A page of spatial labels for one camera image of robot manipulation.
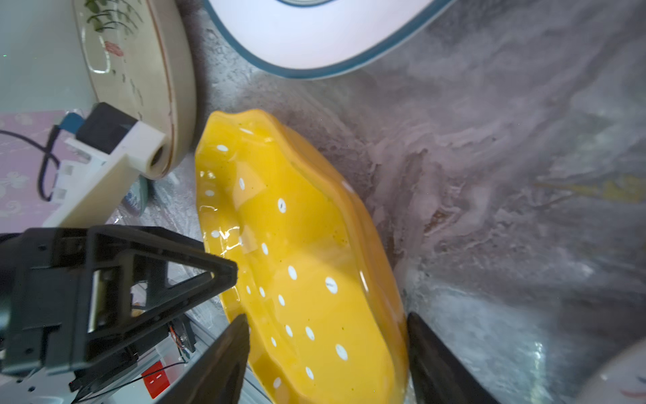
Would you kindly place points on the white plastic bin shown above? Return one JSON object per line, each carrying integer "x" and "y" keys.
{"x": 42, "y": 64}

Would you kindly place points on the white plate with clover emblem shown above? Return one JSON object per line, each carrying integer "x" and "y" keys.
{"x": 309, "y": 40}

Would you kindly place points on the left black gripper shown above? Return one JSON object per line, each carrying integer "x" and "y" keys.
{"x": 87, "y": 300}

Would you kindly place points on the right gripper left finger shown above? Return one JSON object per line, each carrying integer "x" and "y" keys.
{"x": 218, "y": 375}

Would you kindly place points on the white plate red-green rim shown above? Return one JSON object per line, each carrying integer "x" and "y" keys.
{"x": 621, "y": 380}

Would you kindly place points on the cream plate with green leaves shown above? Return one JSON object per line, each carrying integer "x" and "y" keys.
{"x": 138, "y": 60}

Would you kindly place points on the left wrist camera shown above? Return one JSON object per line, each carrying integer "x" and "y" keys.
{"x": 117, "y": 150}

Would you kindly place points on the yellow white-dotted scalloped plate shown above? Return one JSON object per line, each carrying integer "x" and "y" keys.
{"x": 327, "y": 323}

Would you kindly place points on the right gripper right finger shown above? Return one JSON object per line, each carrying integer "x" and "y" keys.
{"x": 437, "y": 374}

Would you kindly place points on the teal patterned small plate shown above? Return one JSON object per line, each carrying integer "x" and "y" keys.
{"x": 136, "y": 200}

